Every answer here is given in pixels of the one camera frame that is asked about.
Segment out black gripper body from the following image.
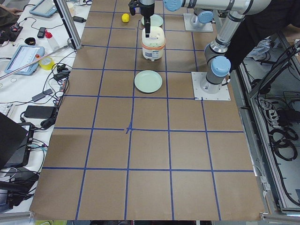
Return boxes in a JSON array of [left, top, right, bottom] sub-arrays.
[[140, 0, 155, 18]]

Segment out white rice cooker orange band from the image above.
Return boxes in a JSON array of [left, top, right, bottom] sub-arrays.
[[142, 26, 165, 61]]

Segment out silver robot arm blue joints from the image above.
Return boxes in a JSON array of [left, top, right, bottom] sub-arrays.
[[164, 0, 270, 94]]

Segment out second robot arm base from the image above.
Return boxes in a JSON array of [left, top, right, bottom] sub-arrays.
[[191, 8, 213, 27]]

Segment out far pale green plate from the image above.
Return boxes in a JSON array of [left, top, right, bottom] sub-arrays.
[[150, 14, 164, 27]]

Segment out pale green plate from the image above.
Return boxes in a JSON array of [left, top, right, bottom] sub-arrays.
[[134, 70, 163, 93], [150, 14, 164, 27]]

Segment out yellow lemon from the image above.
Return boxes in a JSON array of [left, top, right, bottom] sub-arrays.
[[121, 13, 130, 23]]

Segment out near pale green plate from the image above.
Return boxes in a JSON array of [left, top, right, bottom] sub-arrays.
[[134, 70, 163, 93]]

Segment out black power brick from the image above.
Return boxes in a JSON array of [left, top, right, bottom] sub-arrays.
[[73, 15, 86, 23]]

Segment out far blue teach pendant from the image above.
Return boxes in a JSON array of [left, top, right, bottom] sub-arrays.
[[29, 0, 57, 18]]

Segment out blue teach pendant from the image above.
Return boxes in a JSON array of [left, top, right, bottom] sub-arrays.
[[29, 0, 57, 18], [4, 45, 45, 75]]

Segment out black mobile phone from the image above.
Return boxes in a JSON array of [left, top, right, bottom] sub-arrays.
[[37, 27, 46, 38]]

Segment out yellow tape roll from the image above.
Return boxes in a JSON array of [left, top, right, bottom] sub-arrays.
[[38, 57, 55, 71]]

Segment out black small bowl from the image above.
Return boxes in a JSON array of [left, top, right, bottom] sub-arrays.
[[24, 37, 36, 45]]

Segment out brown paper table cover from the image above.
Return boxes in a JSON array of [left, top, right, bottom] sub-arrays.
[[30, 0, 264, 221]]

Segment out near blue teach pendant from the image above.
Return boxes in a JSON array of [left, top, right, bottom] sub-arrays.
[[4, 45, 45, 75]]

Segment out black power adapter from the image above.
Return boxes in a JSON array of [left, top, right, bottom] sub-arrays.
[[24, 105, 55, 119]]

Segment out metal rod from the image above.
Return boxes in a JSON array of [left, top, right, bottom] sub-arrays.
[[0, 44, 71, 80]]

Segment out black laptop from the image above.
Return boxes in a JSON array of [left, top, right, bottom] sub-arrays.
[[0, 113, 34, 169]]

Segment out aluminium frame post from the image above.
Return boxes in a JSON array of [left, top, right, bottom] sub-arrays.
[[53, 0, 82, 50]]

